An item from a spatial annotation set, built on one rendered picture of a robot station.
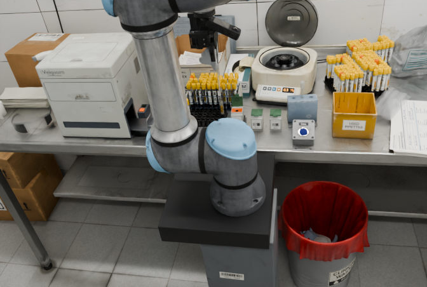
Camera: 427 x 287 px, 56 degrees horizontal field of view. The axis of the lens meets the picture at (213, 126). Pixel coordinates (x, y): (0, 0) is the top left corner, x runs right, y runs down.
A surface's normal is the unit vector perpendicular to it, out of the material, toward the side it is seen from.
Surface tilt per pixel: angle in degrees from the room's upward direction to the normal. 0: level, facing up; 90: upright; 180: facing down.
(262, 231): 4
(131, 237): 0
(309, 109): 90
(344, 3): 90
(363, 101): 90
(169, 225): 4
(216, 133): 8
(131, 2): 94
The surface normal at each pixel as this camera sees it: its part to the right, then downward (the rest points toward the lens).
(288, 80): -0.33, 0.59
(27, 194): -0.09, 0.59
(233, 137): 0.01, -0.76
